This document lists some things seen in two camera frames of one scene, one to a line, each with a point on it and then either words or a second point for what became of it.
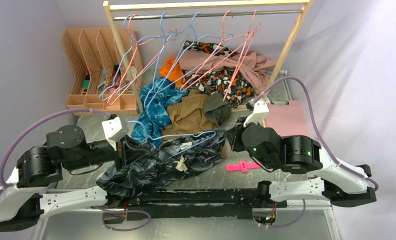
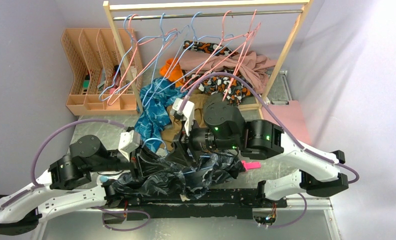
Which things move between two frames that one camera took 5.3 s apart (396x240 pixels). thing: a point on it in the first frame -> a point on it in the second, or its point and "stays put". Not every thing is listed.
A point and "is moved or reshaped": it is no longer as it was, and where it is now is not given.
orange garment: [172, 70] stays put
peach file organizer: [105, 64] stays put
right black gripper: [234, 135] -> [180, 145]
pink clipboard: [286, 117] stays put
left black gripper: [128, 150] -> [143, 162]
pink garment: [254, 65] stays put
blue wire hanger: [215, 133] is moved or reshaped
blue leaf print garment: [153, 118] stays put
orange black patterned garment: [234, 83] stays put
